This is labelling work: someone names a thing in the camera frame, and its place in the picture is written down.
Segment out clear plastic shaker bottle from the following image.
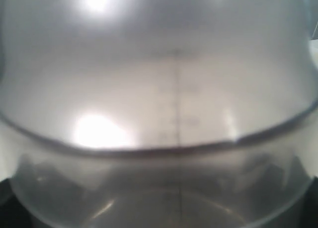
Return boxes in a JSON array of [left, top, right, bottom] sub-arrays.
[[0, 0, 318, 228]]

